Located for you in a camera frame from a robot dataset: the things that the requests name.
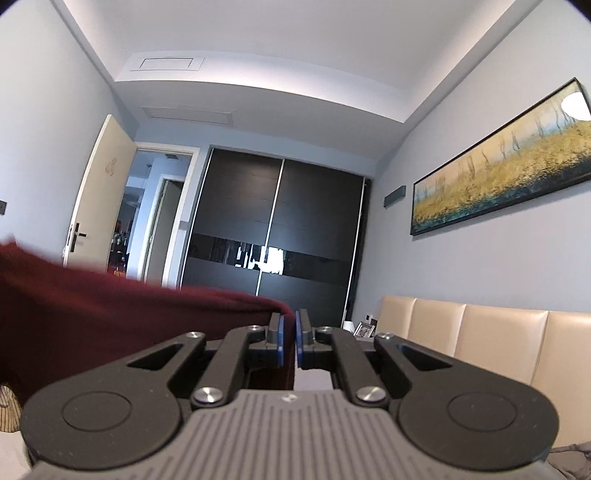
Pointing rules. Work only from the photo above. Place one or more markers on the air vent grille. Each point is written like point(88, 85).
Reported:
point(187, 115)

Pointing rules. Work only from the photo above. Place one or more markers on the small photo frame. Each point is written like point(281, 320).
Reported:
point(366, 330)

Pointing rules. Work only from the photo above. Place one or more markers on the white door frame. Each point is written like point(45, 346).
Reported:
point(193, 184)

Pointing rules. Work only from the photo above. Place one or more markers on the white room door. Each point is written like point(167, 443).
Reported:
point(97, 184)

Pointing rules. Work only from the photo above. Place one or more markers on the ceiling access panel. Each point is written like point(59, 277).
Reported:
point(167, 62)

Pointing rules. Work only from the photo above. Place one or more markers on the beige striped shirt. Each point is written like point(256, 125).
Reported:
point(7, 406)

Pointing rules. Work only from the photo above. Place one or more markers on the wall light switch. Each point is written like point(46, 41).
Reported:
point(3, 207)

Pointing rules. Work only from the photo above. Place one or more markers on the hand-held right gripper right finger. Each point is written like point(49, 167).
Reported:
point(302, 339)

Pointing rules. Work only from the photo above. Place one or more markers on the beige padded headboard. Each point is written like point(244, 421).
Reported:
point(498, 341)

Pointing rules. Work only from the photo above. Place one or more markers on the grey wall lamp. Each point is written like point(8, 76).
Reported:
point(395, 195)

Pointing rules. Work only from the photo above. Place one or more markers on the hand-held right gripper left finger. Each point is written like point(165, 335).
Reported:
point(275, 332)

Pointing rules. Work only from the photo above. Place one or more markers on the maroon sweater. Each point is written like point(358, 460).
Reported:
point(92, 314)

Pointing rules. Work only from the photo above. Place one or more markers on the dark sliding-door wardrobe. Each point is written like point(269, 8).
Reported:
point(240, 207)

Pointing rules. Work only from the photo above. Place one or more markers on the small white object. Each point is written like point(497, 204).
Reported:
point(348, 327)

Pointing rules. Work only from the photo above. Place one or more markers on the framed landscape painting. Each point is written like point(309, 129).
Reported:
point(498, 166)

